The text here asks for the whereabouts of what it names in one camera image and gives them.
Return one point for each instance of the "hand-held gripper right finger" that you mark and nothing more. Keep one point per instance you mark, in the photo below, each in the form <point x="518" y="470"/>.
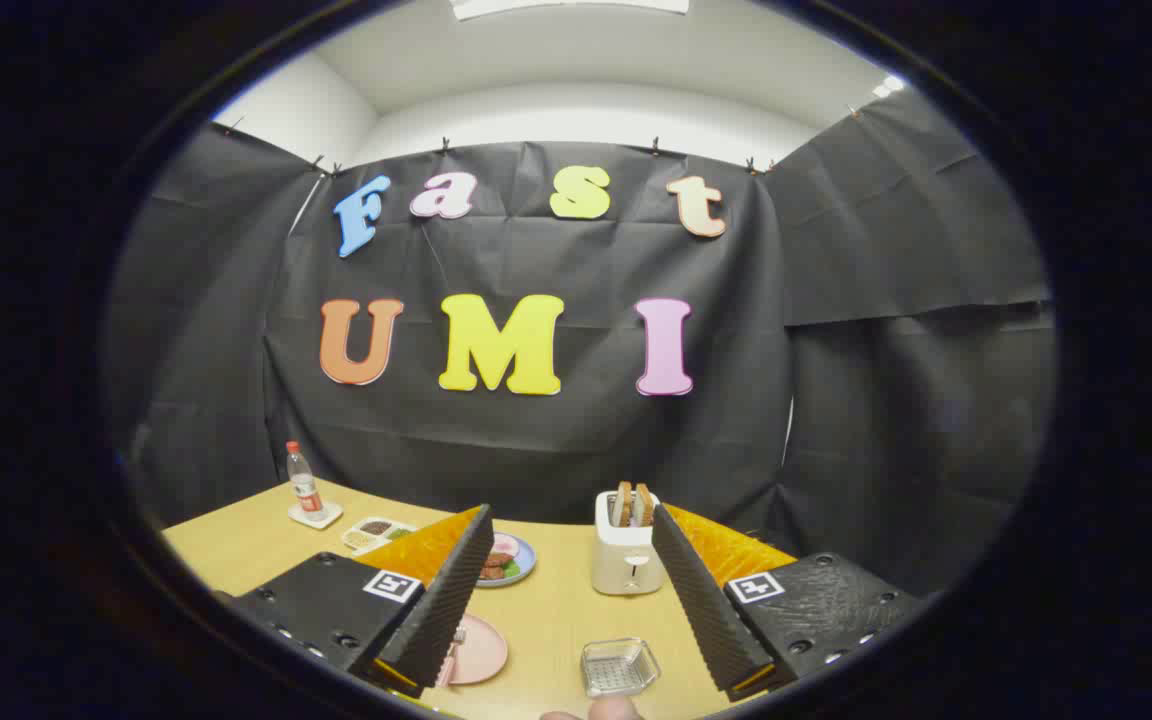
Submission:
<point x="706" y="610"/>

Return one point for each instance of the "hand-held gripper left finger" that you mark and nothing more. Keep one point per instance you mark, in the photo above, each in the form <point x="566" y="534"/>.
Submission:
<point x="446" y="610"/>

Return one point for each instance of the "clear plastic drain basket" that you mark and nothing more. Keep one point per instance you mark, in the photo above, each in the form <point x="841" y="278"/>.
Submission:
<point x="619" y="675"/>

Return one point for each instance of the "pink plate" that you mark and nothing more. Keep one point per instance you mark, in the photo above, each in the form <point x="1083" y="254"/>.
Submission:
<point x="484" y="650"/>

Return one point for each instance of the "brown sausage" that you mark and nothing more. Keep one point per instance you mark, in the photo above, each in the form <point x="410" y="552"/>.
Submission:
<point x="491" y="573"/>
<point x="498" y="559"/>

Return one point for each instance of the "blue plate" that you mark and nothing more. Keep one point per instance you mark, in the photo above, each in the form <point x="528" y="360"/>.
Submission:
<point x="524" y="570"/>

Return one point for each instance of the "pink ham slice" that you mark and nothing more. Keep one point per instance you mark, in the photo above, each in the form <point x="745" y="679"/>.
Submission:
<point x="506" y="546"/>

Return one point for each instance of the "white toaster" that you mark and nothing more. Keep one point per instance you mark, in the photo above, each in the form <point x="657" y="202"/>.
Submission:
<point x="626" y="560"/>

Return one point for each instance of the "white divided condiment tray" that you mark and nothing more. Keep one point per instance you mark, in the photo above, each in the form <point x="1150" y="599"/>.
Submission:
<point x="376" y="527"/>

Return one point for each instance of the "toast bread slice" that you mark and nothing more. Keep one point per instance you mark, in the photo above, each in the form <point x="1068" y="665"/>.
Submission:
<point x="622" y="505"/>
<point x="644" y="505"/>

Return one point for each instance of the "white square coaster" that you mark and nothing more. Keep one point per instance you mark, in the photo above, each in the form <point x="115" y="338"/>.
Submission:
<point x="328" y="518"/>

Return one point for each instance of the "clear plastic water bottle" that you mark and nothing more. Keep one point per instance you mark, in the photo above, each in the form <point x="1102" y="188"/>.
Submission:
<point x="305" y="490"/>

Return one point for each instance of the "small ceiling light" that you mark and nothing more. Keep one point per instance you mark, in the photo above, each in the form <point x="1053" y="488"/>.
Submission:
<point x="891" y="86"/>

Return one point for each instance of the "long ceiling light panel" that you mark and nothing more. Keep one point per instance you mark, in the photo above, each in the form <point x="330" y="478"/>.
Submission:
<point x="566" y="6"/>

